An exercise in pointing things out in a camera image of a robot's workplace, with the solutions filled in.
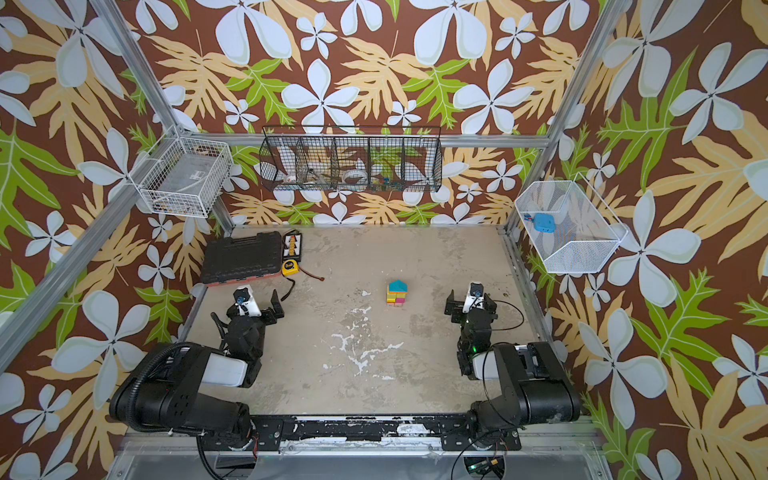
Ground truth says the teal wood block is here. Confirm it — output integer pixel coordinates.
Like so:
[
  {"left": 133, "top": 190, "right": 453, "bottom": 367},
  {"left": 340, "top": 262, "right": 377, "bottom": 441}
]
[{"left": 387, "top": 280, "right": 408, "bottom": 294}]

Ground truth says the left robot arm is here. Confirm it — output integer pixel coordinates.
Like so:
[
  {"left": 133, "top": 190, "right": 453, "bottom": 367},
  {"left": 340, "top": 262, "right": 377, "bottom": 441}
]
[{"left": 109, "top": 286, "right": 285, "bottom": 444}]

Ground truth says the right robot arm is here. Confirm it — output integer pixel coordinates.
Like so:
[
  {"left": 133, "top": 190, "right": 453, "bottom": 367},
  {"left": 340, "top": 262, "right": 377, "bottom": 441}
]
[{"left": 444, "top": 283, "right": 582, "bottom": 450}]

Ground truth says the yellow tape measure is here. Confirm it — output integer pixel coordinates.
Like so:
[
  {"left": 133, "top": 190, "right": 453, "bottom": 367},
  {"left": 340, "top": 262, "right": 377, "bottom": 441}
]
[{"left": 281, "top": 259, "right": 300, "bottom": 277}]

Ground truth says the black and red tool case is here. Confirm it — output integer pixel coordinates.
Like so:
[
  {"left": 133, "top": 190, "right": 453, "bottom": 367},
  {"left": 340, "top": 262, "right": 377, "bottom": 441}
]
[{"left": 200, "top": 231, "right": 283, "bottom": 285}]

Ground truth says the blue object in basket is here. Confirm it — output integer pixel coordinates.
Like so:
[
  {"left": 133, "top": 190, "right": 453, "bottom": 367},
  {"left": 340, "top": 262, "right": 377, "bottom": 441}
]
[{"left": 524, "top": 213, "right": 556, "bottom": 233}]

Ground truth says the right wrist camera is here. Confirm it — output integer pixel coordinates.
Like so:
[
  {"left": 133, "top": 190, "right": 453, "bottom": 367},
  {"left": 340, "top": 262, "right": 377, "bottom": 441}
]
[{"left": 463, "top": 282, "right": 485, "bottom": 313}]

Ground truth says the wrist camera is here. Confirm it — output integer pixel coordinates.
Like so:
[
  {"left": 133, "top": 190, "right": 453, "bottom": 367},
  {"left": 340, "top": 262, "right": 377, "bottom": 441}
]
[
  {"left": 233, "top": 285, "right": 261, "bottom": 317},
  {"left": 463, "top": 282, "right": 485, "bottom": 313}
]

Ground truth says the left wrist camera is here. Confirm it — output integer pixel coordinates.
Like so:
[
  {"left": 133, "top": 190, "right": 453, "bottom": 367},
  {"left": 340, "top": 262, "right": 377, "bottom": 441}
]
[{"left": 233, "top": 285, "right": 261, "bottom": 317}]

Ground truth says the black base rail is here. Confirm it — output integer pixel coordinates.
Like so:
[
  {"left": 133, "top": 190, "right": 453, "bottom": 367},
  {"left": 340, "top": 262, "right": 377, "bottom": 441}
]
[{"left": 202, "top": 413, "right": 521, "bottom": 453}]

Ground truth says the white wire basket right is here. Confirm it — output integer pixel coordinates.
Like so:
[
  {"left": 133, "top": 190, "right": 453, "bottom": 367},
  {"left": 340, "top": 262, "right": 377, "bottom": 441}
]
[{"left": 515, "top": 174, "right": 629, "bottom": 276}]

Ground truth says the white wire basket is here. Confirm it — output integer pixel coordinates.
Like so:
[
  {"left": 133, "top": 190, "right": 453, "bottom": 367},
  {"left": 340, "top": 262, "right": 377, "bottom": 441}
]
[
  {"left": 134, "top": 136, "right": 233, "bottom": 218},
  {"left": 515, "top": 174, "right": 629, "bottom": 276}
]

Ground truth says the black wire basket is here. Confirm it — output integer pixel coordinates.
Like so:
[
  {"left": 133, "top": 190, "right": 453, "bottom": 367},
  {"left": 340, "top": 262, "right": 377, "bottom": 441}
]
[{"left": 256, "top": 125, "right": 444, "bottom": 192}]

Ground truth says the white wire basket left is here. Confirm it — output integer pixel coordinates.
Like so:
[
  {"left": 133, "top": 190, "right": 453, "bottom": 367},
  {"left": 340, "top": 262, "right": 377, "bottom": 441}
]
[{"left": 134, "top": 136, "right": 233, "bottom": 218}]

